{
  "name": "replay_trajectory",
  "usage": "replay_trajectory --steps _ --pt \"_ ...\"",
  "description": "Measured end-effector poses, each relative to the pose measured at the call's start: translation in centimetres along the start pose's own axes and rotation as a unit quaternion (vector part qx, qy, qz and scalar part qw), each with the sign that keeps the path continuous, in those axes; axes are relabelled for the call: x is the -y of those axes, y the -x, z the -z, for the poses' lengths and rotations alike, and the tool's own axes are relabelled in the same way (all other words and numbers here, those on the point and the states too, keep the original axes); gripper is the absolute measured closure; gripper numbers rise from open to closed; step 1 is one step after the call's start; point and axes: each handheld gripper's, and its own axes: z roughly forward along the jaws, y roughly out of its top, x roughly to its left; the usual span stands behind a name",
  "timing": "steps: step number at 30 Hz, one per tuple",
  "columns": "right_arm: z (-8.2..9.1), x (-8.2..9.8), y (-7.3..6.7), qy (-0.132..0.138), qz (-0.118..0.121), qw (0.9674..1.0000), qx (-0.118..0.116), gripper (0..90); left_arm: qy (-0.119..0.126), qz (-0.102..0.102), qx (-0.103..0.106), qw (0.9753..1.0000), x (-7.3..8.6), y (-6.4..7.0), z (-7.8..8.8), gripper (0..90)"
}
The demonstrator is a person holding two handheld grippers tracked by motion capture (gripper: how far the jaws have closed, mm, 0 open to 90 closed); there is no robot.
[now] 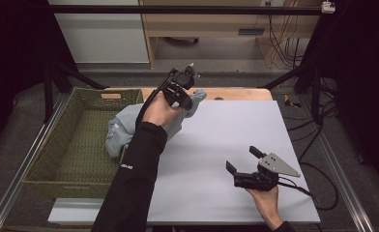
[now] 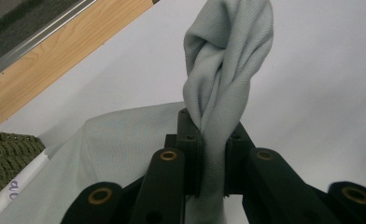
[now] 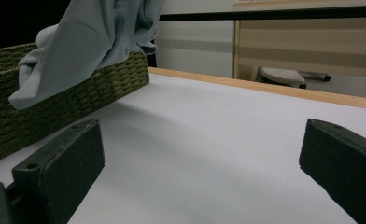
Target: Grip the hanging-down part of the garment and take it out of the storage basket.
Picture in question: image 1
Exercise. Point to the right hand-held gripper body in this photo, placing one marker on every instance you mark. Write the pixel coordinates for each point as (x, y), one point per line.
(261, 175)

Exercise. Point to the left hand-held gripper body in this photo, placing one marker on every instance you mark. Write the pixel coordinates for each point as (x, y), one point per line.
(181, 79)

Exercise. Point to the light blue cloth garment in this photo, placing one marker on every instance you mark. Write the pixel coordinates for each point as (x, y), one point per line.
(126, 124)

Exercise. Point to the green woven basket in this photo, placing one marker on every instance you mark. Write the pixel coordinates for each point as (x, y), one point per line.
(81, 141)

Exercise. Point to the person's left hand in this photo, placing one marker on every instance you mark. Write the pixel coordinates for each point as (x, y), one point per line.
(160, 112)

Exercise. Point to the person's right hand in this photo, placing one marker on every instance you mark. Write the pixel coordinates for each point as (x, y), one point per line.
(268, 204)

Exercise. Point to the white table mat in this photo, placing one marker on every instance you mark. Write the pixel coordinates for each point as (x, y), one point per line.
(229, 135)

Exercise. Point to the yellow and black tool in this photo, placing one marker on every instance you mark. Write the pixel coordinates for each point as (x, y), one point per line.
(290, 101)

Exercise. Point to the wooden desk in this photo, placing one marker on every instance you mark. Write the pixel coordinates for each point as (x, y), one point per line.
(210, 22)

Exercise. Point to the grey power strip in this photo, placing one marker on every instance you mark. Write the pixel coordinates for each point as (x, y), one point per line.
(251, 31)

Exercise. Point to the white cabinet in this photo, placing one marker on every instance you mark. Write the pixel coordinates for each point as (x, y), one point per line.
(103, 35)

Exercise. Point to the black curtain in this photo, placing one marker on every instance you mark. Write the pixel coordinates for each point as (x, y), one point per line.
(364, 80)
(13, 58)

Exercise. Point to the small white device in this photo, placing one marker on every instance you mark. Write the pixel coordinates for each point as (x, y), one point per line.
(328, 7)

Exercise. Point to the black horizontal frame bar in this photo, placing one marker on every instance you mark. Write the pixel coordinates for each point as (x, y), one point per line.
(178, 9)

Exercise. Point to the aluminium rail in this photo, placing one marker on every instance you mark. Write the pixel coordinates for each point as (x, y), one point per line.
(20, 170)
(342, 174)

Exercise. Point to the black slanted frame strut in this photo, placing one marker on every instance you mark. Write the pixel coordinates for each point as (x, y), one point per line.
(290, 75)
(78, 77)

